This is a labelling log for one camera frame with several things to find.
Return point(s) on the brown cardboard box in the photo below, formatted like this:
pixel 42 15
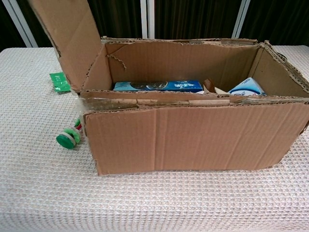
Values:
pixel 193 135

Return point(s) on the blue cookie package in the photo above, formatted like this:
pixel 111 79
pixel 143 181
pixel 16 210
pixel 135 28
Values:
pixel 157 86

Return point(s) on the brown cup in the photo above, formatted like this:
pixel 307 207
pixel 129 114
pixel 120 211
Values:
pixel 210 85

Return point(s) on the green base colourful shuttlecock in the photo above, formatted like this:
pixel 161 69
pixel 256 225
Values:
pixel 67 139

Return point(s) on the white blue tissue pack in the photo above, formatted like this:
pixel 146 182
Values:
pixel 248 88

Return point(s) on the green sachet packet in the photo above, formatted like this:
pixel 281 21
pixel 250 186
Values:
pixel 59 82

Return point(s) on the beige waffle tablecloth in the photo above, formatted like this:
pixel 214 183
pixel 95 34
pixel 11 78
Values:
pixel 48 193

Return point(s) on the white screen frame post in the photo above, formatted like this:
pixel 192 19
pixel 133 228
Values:
pixel 147 19
pixel 240 19
pixel 20 24

